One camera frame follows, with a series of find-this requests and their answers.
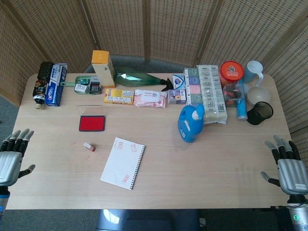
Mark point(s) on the red ink pad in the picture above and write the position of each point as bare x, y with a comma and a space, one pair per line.
92, 123

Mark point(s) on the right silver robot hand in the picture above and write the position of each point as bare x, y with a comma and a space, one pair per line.
292, 173

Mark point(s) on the blue detergent pump bottle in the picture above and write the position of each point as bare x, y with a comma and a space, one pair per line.
188, 125

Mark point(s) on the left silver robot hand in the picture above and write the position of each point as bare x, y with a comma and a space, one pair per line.
9, 163

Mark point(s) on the small red stamp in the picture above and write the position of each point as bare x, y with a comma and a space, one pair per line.
89, 146

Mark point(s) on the light blue mug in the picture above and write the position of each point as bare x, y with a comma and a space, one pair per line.
251, 71

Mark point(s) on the orange lidded jar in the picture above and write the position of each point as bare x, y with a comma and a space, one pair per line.
232, 71

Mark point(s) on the clear plastic snack box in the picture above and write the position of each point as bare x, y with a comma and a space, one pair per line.
231, 96

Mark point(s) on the wooden perforated folding screen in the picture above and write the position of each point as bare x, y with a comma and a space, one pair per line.
168, 24

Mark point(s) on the small purple box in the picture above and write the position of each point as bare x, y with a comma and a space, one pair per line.
176, 96

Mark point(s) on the blue white soap box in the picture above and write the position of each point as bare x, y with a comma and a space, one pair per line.
178, 81

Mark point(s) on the yellow flat box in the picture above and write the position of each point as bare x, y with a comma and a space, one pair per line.
118, 96

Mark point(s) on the green plastic spray bottle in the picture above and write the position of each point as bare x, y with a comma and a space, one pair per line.
132, 78

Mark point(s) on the tall cream yellow box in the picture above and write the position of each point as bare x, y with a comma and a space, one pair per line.
103, 69

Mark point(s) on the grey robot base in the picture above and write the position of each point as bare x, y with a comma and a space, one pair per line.
144, 220

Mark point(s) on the dark beverage bottle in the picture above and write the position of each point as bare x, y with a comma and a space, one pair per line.
41, 86

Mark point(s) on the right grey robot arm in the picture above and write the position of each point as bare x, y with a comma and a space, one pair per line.
299, 216

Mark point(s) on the black mesh pen holder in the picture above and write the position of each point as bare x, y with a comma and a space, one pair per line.
262, 111

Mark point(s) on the white spiral lined notebook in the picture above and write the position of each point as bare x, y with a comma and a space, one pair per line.
122, 163

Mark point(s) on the beige bowl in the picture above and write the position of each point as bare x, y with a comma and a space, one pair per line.
258, 96

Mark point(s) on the blue cylindrical tube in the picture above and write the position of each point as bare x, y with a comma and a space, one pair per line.
241, 108

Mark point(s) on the blue toothpaste box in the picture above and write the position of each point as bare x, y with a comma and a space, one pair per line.
55, 86

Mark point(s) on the small white green box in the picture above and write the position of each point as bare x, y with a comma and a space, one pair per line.
80, 88

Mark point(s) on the pastel tissue multipack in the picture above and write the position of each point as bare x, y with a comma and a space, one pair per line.
193, 86

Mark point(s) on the long white clear-wrapped pack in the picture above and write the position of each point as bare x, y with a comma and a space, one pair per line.
213, 96

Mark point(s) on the pink wet wipes pack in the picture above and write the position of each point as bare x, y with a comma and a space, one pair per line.
149, 98

